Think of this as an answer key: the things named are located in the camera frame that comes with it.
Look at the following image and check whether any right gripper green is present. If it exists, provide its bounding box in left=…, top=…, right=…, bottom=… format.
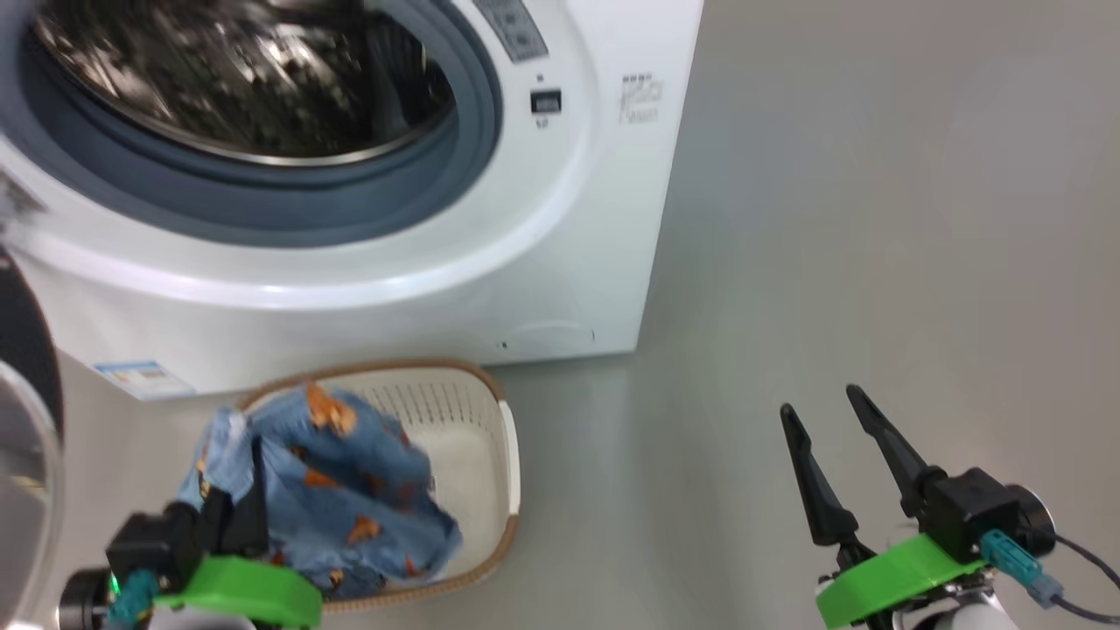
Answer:
left=779, top=383, right=990, bottom=630

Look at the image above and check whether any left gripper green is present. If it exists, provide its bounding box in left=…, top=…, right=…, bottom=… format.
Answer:
left=157, top=435, right=324, bottom=630

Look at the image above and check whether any black round washing machine door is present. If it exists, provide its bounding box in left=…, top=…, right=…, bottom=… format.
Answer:
left=0, top=249, right=67, bottom=630

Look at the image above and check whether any cream perforated laundry basket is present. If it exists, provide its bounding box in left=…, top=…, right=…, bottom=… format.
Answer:
left=234, top=359, right=523, bottom=614

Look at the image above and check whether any white front-load washing machine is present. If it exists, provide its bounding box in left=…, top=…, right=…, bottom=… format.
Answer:
left=0, top=0, right=705, bottom=402

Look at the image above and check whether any blue energy label sticker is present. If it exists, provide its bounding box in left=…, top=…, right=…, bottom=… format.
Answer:
left=92, top=359, right=194, bottom=403

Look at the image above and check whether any teal left camera connector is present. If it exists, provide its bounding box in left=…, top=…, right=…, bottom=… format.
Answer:
left=109, top=569, right=164, bottom=629

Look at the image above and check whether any teal camera connector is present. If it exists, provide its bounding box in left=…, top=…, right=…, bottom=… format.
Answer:
left=109, top=569, right=164, bottom=629
left=980, top=528, right=1065, bottom=610

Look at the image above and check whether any teal right camera connector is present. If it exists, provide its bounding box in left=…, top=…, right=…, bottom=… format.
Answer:
left=980, top=528, right=1065, bottom=610

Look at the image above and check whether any thin black cable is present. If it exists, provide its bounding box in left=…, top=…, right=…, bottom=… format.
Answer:
left=1048, top=532, right=1120, bottom=589

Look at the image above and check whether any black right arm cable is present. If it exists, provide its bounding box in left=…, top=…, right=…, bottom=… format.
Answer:
left=1050, top=595, right=1120, bottom=627

